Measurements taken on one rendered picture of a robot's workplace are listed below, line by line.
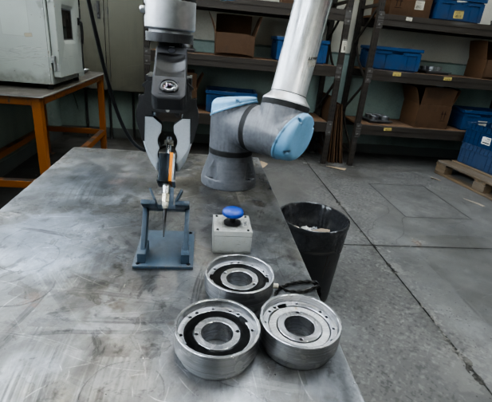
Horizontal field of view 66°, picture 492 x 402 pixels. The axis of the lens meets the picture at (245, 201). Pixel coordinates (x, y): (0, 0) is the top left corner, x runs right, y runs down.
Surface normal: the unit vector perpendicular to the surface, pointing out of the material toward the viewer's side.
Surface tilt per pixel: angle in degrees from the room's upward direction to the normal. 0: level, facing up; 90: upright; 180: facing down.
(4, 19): 90
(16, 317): 0
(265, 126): 74
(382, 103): 90
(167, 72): 32
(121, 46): 90
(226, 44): 83
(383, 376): 0
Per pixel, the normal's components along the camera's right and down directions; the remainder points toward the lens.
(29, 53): 0.07, 0.40
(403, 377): 0.09, -0.92
